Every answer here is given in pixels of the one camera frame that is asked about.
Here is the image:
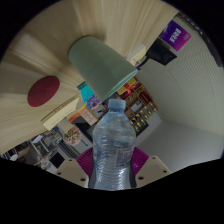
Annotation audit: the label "purple sign board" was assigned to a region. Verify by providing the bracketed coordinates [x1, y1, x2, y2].
[159, 20, 192, 52]

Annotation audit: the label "clear plastic water bottle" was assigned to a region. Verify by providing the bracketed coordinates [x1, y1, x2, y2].
[92, 98, 137, 192]

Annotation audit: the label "small standing orange card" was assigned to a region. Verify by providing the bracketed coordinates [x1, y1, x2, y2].
[80, 107, 99, 127]

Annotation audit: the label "flat round red coaster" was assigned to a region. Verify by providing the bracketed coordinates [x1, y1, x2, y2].
[27, 75, 61, 108]

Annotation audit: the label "wooden shelf unit with trophies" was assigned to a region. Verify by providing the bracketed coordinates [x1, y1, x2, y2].
[124, 84, 163, 133]

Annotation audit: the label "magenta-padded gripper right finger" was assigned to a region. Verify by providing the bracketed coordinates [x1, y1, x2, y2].
[131, 146, 173, 188]

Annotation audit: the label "teal book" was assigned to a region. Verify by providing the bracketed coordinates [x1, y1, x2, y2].
[77, 81, 96, 104]

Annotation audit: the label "pink flowers in white pot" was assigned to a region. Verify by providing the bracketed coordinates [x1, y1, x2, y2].
[63, 125, 83, 147]

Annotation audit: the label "cluttered wooden side desk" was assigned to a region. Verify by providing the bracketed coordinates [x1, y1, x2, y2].
[9, 129, 68, 171]

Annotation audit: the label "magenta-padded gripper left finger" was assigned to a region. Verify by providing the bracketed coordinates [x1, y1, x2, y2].
[54, 146, 95, 188]

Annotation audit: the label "beige notebook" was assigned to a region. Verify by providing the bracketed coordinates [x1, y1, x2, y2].
[126, 43, 148, 66]
[40, 94, 81, 132]

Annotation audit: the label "pale green ribbed cup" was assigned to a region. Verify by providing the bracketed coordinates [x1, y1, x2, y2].
[68, 35, 139, 103]

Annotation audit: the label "black computer monitor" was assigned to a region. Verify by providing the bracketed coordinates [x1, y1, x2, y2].
[49, 151, 66, 169]

